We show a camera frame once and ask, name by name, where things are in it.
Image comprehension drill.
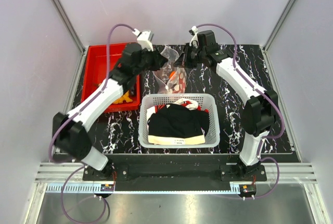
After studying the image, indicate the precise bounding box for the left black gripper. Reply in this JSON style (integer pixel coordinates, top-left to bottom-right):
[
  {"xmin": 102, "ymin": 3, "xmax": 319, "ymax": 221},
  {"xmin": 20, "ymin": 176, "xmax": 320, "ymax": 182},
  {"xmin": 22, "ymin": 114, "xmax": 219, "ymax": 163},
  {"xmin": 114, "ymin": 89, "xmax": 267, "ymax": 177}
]
[{"xmin": 134, "ymin": 45, "xmax": 168, "ymax": 76}]

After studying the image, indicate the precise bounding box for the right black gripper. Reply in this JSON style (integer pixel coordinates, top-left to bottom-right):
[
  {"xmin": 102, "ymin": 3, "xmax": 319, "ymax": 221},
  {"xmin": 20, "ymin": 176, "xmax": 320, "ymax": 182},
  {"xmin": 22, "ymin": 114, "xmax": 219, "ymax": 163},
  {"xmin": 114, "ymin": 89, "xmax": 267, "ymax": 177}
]
[{"xmin": 173, "ymin": 43, "xmax": 206, "ymax": 69}]

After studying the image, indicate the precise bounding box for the clear zip top bag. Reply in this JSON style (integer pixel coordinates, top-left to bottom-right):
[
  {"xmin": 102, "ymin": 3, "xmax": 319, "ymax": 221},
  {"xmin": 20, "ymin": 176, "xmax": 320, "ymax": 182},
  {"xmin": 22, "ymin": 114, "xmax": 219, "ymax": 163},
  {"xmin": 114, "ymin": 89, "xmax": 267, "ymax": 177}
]
[{"xmin": 153, "ymin": 46, "xmax": 187, "ymax": 94}]

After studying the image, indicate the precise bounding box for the yellow fake food pile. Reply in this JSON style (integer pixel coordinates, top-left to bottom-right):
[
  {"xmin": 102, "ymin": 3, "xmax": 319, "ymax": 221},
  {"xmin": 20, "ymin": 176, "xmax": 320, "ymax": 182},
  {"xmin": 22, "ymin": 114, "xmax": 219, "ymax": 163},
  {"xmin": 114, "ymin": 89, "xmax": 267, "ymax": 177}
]
[{"xmin": 112, "ymin": 91, "xmax": 133, "ymax": 105}]

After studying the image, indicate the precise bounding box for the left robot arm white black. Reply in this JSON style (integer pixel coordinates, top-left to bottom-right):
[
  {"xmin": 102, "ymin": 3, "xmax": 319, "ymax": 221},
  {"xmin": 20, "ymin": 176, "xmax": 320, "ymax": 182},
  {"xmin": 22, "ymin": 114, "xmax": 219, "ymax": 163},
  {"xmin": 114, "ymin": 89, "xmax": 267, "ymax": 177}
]
[{"xmin": 52, "ymin": 43, "xmax": 168, "ymax": 180}]

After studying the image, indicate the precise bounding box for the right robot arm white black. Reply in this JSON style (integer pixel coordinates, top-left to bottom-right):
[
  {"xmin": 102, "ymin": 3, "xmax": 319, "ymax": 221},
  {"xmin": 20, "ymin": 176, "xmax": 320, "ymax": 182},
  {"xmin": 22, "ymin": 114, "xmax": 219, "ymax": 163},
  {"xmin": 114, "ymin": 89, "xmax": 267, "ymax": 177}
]
[{"xmin": 174, "ymin": 26, "xmax": 279, "ymax": 181}]

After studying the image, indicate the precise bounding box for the red white cloth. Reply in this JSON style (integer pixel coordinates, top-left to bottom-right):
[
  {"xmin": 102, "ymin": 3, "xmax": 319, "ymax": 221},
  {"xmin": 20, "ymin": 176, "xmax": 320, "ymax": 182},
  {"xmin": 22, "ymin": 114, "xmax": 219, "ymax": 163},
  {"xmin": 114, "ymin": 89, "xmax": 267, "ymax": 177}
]
[{"xmin": 147, "ymin": 98, "xmax": 209, "ymax": 113}]

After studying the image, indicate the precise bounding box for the white perforated plastic basket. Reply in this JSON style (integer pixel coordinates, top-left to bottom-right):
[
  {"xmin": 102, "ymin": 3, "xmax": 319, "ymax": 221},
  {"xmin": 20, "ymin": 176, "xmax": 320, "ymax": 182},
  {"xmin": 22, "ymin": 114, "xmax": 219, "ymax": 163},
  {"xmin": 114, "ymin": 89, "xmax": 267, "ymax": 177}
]
[{"xmin": 138, "ymin": 93, "xmax": 220, "ymax": 148}]

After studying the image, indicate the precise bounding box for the black cloth in basket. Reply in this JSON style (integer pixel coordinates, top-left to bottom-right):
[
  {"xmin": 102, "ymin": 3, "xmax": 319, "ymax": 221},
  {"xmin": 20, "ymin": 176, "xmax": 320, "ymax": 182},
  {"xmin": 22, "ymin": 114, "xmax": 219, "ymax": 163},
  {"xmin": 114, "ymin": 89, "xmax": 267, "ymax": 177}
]
[{"xmin": 147, "ymin": 104, "xmax": 209, "ymax": 138}]

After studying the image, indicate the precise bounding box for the red plastic bin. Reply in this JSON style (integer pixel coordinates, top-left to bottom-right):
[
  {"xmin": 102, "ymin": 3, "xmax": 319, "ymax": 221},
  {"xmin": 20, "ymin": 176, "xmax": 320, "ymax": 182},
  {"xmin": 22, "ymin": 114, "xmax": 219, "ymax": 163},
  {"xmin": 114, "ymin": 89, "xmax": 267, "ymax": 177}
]
[{"xmin": 81, "ymin": 43, "xmax": 141, "ymax": 113}]

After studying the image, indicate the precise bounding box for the beige cloth with label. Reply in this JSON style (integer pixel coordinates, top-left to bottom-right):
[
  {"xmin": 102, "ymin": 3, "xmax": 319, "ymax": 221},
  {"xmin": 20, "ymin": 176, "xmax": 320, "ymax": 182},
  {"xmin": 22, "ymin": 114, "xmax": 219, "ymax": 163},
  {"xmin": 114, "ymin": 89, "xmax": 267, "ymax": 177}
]
[{"xmin": 148, "ymin": 135, "xmax": 205, "ymax": 145}]

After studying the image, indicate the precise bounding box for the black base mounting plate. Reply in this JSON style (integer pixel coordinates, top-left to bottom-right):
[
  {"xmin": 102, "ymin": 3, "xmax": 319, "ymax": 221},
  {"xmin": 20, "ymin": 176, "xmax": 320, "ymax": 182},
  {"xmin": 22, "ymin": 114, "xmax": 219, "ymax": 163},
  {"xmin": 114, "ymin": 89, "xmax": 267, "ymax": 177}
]
[{"xmin": 83, "ymin": 154, "xmax": 267, "ymax": 192}]

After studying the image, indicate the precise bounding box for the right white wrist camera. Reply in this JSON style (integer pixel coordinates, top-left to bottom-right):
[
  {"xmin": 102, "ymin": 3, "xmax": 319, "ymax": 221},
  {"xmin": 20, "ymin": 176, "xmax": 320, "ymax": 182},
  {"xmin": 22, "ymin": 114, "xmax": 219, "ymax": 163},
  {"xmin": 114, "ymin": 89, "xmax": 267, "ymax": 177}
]
[{"xmin": 189, "ymin": 26, "xmax": 199, "ymax": 48}]

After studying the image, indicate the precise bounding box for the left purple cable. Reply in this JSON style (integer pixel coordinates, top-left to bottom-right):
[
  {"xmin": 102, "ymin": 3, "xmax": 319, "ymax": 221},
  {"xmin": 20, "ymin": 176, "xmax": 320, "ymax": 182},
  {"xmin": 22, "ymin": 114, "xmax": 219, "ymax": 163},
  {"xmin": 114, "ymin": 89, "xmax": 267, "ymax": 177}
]
[{"xmin": 48, "ymin": 23, "xmax": 141, "ymax": 221}]

